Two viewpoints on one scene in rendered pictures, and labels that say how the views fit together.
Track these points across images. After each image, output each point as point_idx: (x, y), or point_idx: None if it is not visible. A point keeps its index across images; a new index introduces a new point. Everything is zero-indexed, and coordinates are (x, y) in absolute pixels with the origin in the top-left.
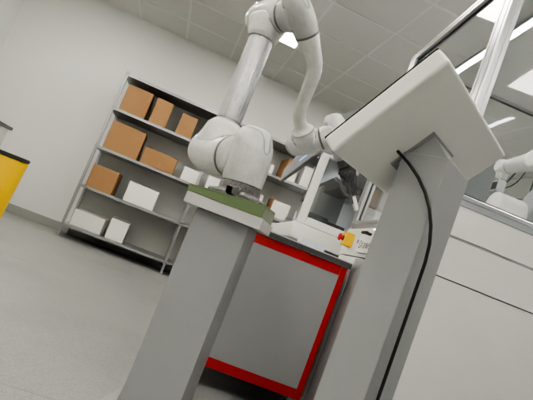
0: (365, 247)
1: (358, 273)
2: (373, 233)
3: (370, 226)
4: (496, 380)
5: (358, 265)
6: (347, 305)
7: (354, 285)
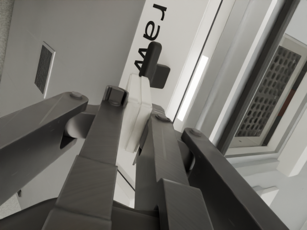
0: (140, 51)
1: (114, 17)
2: (161, 97)
3: (235, 9)
4: None
5: (131, 3)
6: (76, 6)
7: (98, 13)
